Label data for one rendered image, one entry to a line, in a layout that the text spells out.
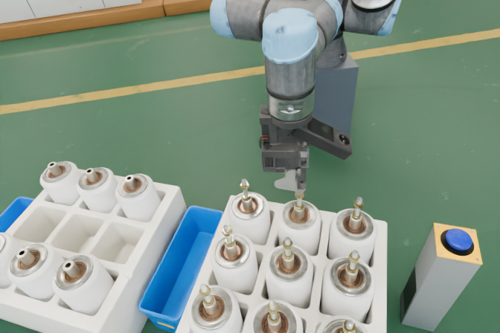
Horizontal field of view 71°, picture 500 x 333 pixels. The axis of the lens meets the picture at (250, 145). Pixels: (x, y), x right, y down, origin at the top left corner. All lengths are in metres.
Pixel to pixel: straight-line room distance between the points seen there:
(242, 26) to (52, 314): 0.70
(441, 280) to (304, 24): 0.54
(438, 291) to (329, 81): 0.67
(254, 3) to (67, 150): 1.13
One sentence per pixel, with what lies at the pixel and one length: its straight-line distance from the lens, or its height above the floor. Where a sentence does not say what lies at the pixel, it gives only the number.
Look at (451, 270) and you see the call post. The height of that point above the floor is 0.27.
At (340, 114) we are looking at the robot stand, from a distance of 1.26.
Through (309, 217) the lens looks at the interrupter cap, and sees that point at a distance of 0.79.
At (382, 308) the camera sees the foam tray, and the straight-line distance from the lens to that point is 0.79.
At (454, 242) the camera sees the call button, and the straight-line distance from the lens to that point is 0.72.
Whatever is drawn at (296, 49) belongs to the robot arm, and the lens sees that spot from 0.48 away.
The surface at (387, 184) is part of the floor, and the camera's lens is 1.21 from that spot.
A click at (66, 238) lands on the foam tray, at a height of 0.14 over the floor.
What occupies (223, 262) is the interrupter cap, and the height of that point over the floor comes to 0.25.
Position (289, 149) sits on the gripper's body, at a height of 0.48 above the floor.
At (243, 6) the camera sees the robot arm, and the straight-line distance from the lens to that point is 0.62.
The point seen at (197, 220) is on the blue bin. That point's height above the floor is 0.06.
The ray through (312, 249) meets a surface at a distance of 0.84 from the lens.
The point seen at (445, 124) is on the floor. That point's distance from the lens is 1.50.
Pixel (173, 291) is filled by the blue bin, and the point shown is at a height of 0.00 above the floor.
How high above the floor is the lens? 0.90
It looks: 43 degrees down
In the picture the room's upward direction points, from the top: 7 degrees counter-clockwise
